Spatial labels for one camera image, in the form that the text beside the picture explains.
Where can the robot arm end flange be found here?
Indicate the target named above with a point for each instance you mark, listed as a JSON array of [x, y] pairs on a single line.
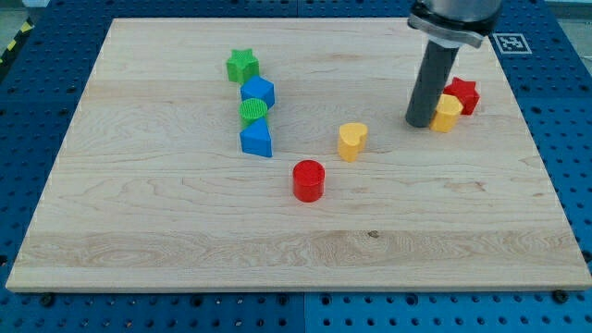
[[455, 23]]

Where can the yellow heart block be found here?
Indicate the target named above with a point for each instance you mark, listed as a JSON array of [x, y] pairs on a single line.
[[352, 140]]

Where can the red cylinder block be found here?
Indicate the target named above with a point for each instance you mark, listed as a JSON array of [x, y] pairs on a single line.
[[308, 181]]

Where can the blue triangle block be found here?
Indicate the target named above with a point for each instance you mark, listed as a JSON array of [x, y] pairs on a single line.
[[256, 139]]

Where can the wooden board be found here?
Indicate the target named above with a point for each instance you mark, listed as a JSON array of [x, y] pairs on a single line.
[[151, 192]]

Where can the green cylinder block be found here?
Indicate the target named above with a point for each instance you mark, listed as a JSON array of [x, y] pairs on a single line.
[[251, 110]]

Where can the blue cube block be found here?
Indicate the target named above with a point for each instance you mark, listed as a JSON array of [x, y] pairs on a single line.
[[258, 88]]

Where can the green star block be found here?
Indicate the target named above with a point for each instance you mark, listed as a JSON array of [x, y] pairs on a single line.
[[242, 65]]

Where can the yellow hexagon block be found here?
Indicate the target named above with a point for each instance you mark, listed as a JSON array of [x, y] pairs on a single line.
[[447, 112]]

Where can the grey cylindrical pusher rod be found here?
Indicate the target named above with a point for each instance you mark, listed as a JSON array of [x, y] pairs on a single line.
[[432, 77]]

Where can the red star block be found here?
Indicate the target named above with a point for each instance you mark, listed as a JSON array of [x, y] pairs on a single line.
[[465, 91]]

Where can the white fiducial marker tag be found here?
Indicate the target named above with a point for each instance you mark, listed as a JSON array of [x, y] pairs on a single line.
[[510, 43]]

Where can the black bolt left front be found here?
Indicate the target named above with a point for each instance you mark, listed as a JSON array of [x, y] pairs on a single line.
[[47, 300]]

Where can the black bolt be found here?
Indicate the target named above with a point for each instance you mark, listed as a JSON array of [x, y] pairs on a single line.
[[560, 296], [47, 300]]

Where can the black bolt right front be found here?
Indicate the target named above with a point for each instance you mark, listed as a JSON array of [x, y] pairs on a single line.
[[560, 296]]

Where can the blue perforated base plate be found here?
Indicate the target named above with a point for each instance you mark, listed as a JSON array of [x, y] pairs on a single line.
[[38, 98]]

